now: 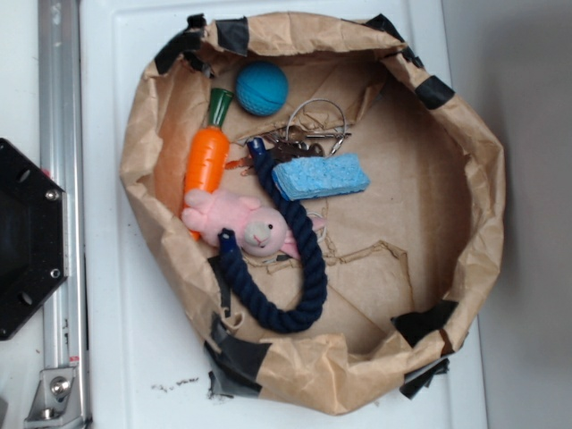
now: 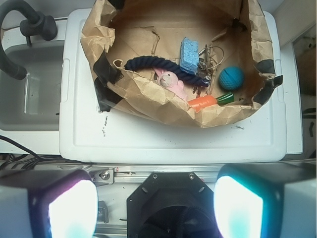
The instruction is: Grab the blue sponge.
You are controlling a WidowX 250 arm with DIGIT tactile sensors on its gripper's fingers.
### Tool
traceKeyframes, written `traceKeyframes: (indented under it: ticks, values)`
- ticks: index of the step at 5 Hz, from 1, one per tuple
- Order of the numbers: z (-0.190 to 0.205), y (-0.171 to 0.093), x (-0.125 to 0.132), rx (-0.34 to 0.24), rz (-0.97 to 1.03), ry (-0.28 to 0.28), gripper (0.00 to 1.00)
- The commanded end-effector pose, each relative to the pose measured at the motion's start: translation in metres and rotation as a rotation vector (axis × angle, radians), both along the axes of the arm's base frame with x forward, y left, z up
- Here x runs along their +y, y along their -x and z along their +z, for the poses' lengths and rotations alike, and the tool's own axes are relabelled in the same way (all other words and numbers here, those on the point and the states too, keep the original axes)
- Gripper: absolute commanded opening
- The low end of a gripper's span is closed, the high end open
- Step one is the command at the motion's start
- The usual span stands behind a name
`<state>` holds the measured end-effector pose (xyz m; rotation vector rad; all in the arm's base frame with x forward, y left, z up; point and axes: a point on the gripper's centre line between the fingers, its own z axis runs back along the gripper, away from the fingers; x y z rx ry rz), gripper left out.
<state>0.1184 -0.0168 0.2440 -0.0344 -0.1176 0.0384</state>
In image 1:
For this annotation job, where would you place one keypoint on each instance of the blue sponge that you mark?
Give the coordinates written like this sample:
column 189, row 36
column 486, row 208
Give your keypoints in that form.
column 320, row 177

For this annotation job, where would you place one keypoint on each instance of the pink plush bunny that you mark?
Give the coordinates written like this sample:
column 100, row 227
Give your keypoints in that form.
column 259, row 230

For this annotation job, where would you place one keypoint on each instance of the orange toy carrot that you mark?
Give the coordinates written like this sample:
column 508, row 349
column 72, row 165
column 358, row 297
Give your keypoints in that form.
column 210, row 147

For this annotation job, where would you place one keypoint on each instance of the blue rubber ball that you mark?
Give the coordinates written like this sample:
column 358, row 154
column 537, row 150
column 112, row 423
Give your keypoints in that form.
column 261, row 88

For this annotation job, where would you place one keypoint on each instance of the brown paper bag bin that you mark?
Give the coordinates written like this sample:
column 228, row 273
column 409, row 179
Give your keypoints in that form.
column 390, row 278

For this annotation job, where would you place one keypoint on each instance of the keys on wire ring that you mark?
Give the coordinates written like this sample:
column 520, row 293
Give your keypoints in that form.
column 294, row 142

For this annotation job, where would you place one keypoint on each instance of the aluminium extrusion rail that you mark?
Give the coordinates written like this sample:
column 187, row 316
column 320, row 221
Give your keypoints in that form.
column 65, row 313

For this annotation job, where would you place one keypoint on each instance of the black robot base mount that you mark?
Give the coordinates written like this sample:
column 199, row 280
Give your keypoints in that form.
column 32, row 239

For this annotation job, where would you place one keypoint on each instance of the metal corner bracket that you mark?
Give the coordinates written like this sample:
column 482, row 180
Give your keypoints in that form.
column 56, row 403

